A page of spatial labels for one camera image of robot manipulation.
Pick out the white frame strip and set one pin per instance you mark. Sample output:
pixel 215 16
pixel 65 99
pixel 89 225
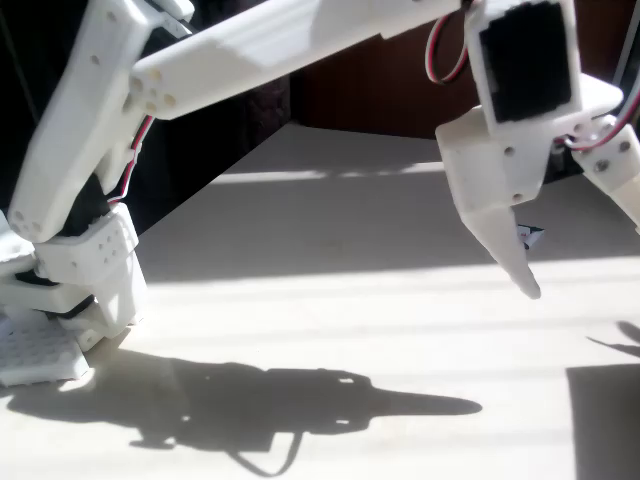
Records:
pixel 626 50

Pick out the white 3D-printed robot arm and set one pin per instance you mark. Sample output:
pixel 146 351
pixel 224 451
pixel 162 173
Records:
pixel 75 125

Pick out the white perforated base plate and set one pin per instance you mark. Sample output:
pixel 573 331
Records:
pixel 30 357

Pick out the dark floral curtain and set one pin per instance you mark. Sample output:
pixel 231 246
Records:
pixel 270 110

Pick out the dark brown wooden cabinet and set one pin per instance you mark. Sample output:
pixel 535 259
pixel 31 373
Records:
pixel 380 85

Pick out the small black white tag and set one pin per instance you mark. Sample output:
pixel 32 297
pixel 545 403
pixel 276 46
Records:
pixel 530 235

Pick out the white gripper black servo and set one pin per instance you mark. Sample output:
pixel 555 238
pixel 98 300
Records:
pixel 487 172

